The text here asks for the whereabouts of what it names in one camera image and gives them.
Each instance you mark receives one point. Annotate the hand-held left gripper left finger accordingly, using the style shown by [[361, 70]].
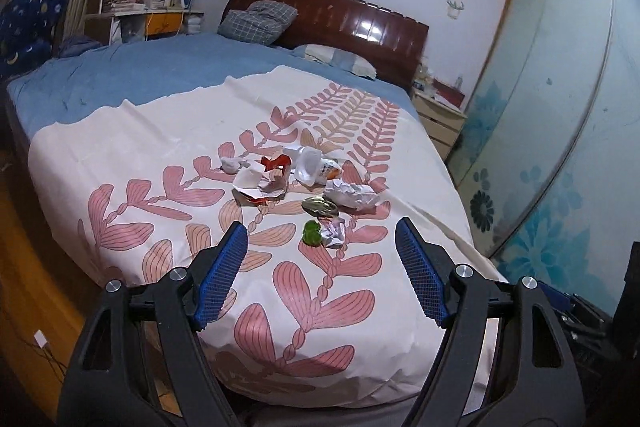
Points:
[[222, 277]]

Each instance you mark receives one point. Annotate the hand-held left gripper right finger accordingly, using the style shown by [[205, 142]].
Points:
[[422, 274]]

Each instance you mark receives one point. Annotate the silver paper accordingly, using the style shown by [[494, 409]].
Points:
[[334, 232]]

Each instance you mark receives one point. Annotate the torn red-white paper wrapper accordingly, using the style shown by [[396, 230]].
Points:
[[247, 179]]

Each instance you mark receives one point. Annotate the small white tissue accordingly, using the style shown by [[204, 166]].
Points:
[[232, 164]]

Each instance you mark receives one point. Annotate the gold and green foil wrapper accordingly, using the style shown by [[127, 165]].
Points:
[[320, 205]]

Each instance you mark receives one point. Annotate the red wrapper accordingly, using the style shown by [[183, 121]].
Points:
[[272, 162]]

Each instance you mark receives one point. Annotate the orange snack packet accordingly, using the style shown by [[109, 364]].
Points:
[[332, 170]]

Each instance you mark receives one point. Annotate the white plastic cup wrapper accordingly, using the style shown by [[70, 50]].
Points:
[[307, 164]]

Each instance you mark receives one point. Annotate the leaf-print cream bed cloth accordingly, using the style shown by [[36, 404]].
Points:
[[175, 132]]

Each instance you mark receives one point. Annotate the light wooden nightstand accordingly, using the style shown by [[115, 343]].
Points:
[[440, 122]]

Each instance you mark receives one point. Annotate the red box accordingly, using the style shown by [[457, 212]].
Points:
[[449, 94]]

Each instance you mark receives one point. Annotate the white power adapter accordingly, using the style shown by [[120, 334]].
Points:
[[40, 338]]

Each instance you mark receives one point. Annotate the frosted floral wardrobe door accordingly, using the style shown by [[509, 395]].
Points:
[[550, 107]]

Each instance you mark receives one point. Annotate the blue bed sheet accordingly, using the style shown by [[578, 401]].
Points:
[[150, 67]]

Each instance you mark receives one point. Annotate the blue and cream striped pillow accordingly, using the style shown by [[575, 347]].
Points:
[[340, 59]]

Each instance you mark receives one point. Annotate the folded white towels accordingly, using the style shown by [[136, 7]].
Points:
[[196, 24]]

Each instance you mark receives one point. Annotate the grey checked pillow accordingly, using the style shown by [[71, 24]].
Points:
[[260, 23]]

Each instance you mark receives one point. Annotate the dark red wooden headboard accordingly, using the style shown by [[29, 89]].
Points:
[[350, 17]]

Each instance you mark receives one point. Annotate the grey crumpled cloth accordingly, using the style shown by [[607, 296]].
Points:
[[80, 47]]

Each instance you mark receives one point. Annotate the navy moon-print cloth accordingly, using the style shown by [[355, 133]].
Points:
[[27, 22]]

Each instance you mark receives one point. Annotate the white deer wall hook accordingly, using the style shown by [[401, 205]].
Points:
[[454, 9]]

